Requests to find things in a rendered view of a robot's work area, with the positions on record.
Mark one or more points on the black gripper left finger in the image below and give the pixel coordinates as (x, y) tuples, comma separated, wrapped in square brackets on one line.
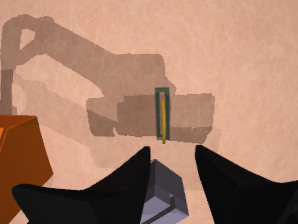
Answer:
[(117, 199)]

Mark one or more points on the dark grey box side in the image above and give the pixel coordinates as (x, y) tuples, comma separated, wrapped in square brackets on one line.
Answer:
[(167, 179)]

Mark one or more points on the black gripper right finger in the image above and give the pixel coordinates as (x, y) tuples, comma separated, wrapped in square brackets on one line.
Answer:
[(237, 196)]

